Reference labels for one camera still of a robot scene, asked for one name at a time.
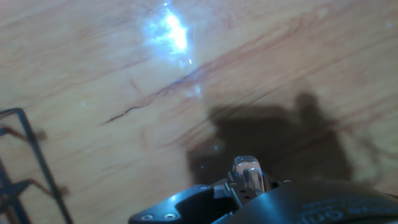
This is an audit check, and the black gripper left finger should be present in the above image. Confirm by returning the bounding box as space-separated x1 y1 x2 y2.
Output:
129 179 245 224

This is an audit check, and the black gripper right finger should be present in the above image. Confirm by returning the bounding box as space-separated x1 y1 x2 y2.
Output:
262 175 293 191

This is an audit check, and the black wire cup rack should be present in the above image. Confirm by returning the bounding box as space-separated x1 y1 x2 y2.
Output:
0 107 75 224

